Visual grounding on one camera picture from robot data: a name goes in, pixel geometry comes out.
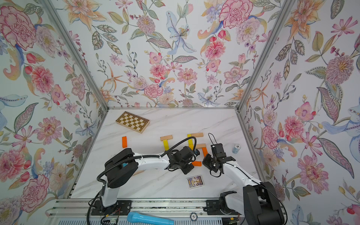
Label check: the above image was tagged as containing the orange block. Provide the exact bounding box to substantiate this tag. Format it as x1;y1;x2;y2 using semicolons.
122;136;128;149
202;147;208;157
192;161;202;167

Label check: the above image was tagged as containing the playing card box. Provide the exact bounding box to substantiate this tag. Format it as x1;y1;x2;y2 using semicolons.
187;175;204;189

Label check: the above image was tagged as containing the aluminium front rail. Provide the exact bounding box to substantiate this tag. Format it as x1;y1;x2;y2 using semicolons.
46;198;211;219

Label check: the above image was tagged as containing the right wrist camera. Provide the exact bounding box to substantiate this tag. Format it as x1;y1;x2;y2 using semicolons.
211;143;227;158

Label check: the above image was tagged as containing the natural wood block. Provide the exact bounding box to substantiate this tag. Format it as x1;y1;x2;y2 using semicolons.
196;143;206;149
132;170;144;176
160;135;173;141
191;133;204;138

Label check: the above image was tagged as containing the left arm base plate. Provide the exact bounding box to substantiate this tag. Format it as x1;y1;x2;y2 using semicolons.
91;200;132;216

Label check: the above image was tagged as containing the black corrugated cable hose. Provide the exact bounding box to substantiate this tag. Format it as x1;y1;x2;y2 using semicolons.
86;136;197;225

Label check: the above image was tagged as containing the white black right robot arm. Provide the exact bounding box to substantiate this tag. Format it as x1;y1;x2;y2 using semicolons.
202;143;288;225

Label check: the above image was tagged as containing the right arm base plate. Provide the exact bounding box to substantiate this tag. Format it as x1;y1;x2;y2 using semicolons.
203;200;238;216

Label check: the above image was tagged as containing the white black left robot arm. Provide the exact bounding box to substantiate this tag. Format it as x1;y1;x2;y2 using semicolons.
97;146;200;210

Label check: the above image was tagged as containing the blue microphone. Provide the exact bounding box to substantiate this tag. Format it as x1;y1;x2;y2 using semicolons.
127;212;174;225

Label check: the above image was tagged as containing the orange block front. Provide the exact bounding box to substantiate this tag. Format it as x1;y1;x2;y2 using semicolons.
192;161;202;167

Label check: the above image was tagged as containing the wooden folding chessboard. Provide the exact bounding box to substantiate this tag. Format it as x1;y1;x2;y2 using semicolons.
115;111;150;134

